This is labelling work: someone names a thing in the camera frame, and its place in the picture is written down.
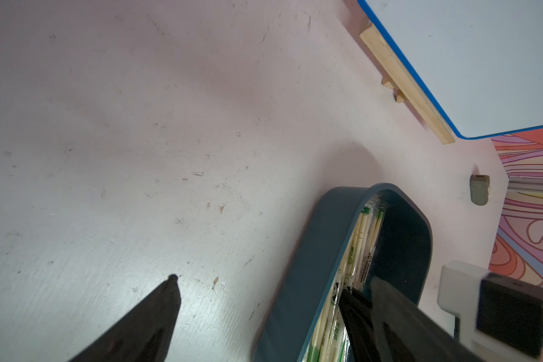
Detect panda wrapped chopsticks in box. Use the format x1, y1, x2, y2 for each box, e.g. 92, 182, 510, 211
303, 269, 346, 361

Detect aluminium frame post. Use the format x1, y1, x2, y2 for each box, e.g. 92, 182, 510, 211
508, 176, 543, 193

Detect blue framed whiteboard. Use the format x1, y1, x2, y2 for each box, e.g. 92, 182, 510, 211
360, 0, 543, 140

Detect olive and white stapler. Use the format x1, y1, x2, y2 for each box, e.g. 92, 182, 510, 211
469, 174, 490, 206

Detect wooden whiteboard easel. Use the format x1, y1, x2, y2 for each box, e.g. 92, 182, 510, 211
359, 19, 456, 145

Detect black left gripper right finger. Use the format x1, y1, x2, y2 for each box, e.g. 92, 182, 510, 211
370, 278, 481, 361

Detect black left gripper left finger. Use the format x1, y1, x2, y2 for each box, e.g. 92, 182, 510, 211
72, 275, 181, 361

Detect teal plastic storage box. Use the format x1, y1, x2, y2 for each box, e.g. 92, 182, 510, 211
252, 183, 433, 361

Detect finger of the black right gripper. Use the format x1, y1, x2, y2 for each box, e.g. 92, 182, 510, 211
339, 288, 381, 362

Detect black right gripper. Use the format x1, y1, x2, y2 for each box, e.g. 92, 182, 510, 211
437, 261, 543, 360

